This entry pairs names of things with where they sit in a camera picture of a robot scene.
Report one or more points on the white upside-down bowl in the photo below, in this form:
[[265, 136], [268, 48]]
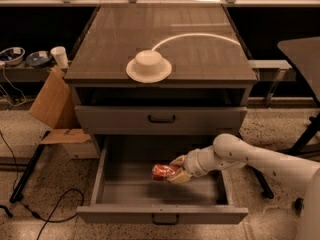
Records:
[[148, 66]]

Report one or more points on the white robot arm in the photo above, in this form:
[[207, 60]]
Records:
[[229, 151]]

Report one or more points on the black middle drawer handle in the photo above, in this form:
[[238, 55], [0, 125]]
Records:
[[165, 219]]

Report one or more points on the closed top drawer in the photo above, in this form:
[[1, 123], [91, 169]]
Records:
[[130, 120]]

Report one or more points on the black drawer handle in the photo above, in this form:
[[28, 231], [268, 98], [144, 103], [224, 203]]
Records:
[[166, 120], [165, 219]]

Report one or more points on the blue bowl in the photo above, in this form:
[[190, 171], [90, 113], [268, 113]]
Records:
[[12, 56], [39, 59]]

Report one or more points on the blue bowl right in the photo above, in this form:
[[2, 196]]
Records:
[[39, 59]]

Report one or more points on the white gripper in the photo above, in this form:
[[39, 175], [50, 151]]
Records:
[[191, 163]]

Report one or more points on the blue bowl left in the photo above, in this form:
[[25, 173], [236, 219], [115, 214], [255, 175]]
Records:
[[12, 56]]

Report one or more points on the black left stand leg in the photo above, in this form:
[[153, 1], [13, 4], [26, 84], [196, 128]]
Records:
[[18, 189]]

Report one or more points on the black top drawer handle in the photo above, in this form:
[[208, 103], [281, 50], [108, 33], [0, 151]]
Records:
[[166, 120]]

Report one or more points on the white paper cup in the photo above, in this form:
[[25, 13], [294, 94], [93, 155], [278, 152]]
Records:
[[60, 56]]

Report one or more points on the black right stand leg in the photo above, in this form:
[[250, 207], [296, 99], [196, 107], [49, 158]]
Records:
[[266, 190]]

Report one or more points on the red coke can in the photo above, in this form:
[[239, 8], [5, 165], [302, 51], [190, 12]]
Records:
[[161, 172]]

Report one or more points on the open middle drawer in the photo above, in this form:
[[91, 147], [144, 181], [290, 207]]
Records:
[[124, 191]]

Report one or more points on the grey side table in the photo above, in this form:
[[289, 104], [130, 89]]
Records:
[[304, 54]]

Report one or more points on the grey drawer cabinet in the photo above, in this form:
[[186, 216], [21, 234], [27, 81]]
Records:
[[209, 65]]

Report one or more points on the black stand leg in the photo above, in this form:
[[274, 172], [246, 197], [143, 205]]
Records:
[[18, 189], [266, 190]]

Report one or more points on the brown cardboard box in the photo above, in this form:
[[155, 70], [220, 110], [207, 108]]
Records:
[[54, 107]]

